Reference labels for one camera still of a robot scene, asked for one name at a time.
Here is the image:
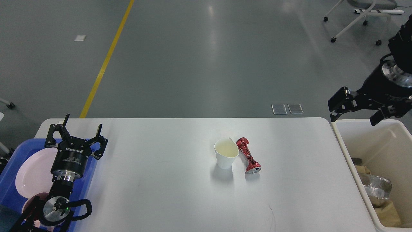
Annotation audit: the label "silver foil wrapper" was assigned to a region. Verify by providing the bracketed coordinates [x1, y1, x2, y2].
[359, 173, 392, 208]

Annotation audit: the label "crushed red can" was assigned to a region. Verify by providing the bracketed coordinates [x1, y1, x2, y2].
[236, 138, 262, 175]

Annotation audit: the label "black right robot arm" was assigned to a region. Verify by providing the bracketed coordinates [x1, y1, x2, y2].
[328, 18, 412, 125]

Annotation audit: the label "white paper cup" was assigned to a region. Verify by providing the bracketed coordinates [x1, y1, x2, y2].
[214, 138, 239, 170]

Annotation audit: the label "white rail behind chair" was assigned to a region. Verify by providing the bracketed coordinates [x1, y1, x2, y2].
[354, 9, 404, 15]

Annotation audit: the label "blue plastic tray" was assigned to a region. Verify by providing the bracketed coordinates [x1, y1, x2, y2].
[0, 139, 100, 232]

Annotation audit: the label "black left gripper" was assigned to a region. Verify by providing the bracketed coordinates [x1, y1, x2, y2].
[44, 113, 108, 181]

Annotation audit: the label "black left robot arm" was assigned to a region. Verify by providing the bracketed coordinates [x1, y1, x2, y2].
[10, 114, 108, 232]

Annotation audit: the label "left floor outlet plate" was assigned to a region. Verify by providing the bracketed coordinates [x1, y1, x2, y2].
[272, 104, 287, 115]

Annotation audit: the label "floor outlet plate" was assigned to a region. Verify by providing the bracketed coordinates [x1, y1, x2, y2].
[272, 104, 287, 115]
[287, 104, 304, 114]

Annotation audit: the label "brown paper bag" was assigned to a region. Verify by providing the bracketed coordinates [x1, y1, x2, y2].
[374, 200, 401, 227]
[355, 165, 371, 174]

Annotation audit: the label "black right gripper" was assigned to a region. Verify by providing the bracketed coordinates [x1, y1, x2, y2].
[328, 60, 412, 125]

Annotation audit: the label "beige plastic bin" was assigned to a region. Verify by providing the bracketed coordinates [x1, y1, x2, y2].
[331, 119, 412, 232]

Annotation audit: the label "white office chair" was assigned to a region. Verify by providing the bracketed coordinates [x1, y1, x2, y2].
[330, 0, 398, 46]

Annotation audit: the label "right floor outlet plate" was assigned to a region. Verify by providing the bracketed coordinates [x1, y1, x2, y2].
[287, 104, 304, 114]

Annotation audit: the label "pink plate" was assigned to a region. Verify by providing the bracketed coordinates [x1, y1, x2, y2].
[15, 147, 57, 198]

